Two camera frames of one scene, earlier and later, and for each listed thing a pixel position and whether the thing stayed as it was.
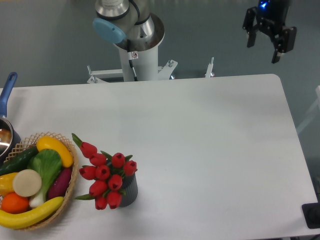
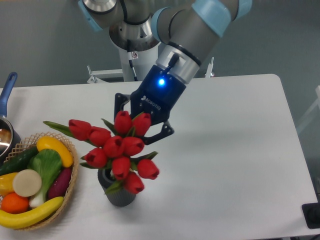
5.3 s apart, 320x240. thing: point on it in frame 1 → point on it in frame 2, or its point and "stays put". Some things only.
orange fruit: x=13 y=203 stays put
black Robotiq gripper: x=272 y=16 → x=156 y=97
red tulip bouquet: x=107 y=172 → x=117 y=151
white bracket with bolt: x=208 y=73 stays put
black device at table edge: x=311 y=214 stays put
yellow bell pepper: x=6 y=183 stays put
